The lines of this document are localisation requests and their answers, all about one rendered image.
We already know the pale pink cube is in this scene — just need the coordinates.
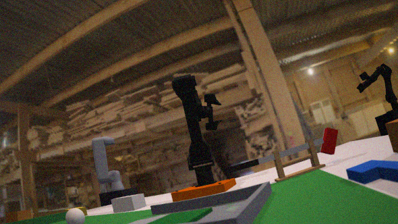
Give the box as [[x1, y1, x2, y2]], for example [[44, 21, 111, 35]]
[[111, 193, 146, 213]]

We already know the white ball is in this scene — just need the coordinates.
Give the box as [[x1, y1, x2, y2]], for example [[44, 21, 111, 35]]
[[65, 208, 85, 224]]

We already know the yellow cube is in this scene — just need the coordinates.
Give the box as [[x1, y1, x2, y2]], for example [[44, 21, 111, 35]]
[[78, 207, 88, 216]]

